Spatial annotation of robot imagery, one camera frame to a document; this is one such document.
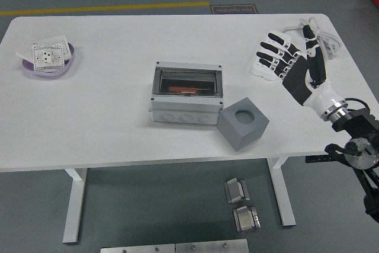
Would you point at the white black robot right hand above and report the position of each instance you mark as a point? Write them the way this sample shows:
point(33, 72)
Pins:
point(299, 81)

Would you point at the grey junction box clear lid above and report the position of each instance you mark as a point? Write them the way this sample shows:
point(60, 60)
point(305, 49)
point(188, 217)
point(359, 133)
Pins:
point(183, 108)

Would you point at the orange cylinder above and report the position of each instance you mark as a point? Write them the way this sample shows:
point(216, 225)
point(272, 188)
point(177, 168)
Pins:
point(177, 89)

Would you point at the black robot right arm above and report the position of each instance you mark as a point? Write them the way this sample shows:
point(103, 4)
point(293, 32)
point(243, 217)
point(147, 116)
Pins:
point(358, 122)

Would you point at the grey cube with round hole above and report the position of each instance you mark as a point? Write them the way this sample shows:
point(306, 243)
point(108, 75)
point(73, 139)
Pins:
point(237, 134)

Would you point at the white power strip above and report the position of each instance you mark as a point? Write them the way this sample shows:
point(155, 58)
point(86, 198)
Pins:
point(260, 70)

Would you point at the black table control panel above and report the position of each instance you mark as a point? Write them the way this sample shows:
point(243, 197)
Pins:
point(315, 158)

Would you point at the dark floor sign with text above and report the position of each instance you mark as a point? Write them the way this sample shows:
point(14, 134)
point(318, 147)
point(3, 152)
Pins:
point(234, 10)

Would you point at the white table leg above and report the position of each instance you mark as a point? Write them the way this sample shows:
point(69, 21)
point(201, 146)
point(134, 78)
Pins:
point(285, 205)
point(72, 205)

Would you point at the metal clamp block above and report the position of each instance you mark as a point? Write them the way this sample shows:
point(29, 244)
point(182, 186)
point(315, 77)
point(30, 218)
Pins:
point(245, 220)
point(235, 190)

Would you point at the grey metal plate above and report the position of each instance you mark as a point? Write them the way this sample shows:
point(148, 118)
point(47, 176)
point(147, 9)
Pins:
point(213, 247)
point(136, 249)

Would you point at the purple bowl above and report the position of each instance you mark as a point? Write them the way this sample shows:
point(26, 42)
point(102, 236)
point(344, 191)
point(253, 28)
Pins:
point(50, 73)

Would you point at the white switch plate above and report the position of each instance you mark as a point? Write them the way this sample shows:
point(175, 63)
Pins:
point(59, 40)
point(23, 56)

